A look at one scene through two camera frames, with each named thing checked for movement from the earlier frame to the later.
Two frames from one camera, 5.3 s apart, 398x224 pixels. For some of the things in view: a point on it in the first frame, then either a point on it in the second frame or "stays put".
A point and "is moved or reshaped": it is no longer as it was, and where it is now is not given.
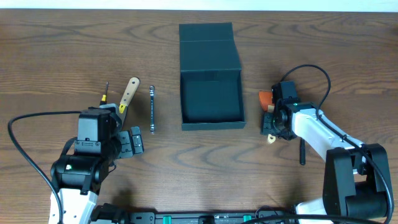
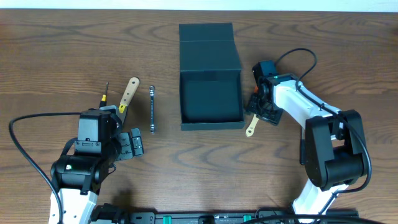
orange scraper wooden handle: x=266 y=99 is moved or reshaped
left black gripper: x=125 y=144 stays put
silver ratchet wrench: x=152 y=128 stays put
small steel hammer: x=302 y=152 stays put
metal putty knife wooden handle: x=130 y=91 stays put
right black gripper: x=267 y=127 -> x=252 y=107
